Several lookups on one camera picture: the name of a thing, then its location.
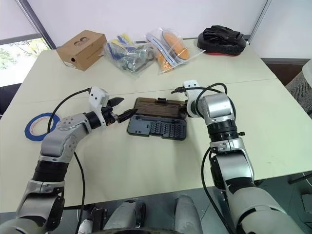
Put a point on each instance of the plastic bag of orange insoles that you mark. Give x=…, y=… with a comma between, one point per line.
x=170, y=48

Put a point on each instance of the brown cardboard box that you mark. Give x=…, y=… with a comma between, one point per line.
x=84, y=50

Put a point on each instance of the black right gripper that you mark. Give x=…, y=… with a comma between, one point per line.
x=184, y=111

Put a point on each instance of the black pad with red base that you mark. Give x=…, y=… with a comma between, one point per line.
x=223, y=40

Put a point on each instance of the grey patterned chair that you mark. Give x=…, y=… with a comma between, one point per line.
x=301, y=83

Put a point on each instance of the blue tape roll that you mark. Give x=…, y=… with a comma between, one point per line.
x=30, y=126

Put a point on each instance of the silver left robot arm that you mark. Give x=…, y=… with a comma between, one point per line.
x=61, y=143

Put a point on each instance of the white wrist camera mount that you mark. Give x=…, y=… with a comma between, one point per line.
x=97, y=97
x=192, y=90

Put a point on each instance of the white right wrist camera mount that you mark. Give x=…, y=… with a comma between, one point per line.
x=192, y=90

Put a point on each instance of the black screwdriver bit case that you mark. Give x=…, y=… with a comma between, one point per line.
x=158, y=119

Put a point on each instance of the plastic bag of blue parts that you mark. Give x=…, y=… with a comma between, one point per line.
x=129, y=57

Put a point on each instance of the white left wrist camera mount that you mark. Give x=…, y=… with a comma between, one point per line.
x=97, y=97

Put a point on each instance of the dark brown cabinet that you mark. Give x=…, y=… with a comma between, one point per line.
x=285, y=69

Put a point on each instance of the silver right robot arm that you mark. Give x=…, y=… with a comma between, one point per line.
x=234, y=168

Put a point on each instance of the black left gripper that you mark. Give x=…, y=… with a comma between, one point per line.
x=109, y=116

